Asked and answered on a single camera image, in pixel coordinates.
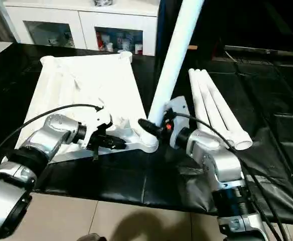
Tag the white compartment tray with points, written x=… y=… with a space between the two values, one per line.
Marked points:
x=86 y=85

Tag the white plastic table leg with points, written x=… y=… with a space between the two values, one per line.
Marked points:
x=176 y=55
x=211 y=100
x=199 y=95
x=229 y=115

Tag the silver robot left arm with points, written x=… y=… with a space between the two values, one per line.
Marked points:
x=51 y=135

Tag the black work mat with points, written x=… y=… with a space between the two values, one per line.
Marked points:
x=116 y=181

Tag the small tan tag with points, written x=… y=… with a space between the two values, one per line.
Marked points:
x=192 y=47

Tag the small red bottle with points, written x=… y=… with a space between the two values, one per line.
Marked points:
x=100 y=45

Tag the long black bar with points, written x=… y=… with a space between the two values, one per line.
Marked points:
x=267 y=52

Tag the white glass-door cabinet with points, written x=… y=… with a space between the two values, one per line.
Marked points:
x=61 y=17

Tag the silver crumpled object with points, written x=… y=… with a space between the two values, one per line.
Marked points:
x=104 y=2

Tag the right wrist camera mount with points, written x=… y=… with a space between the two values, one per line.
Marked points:
x=179 y=108

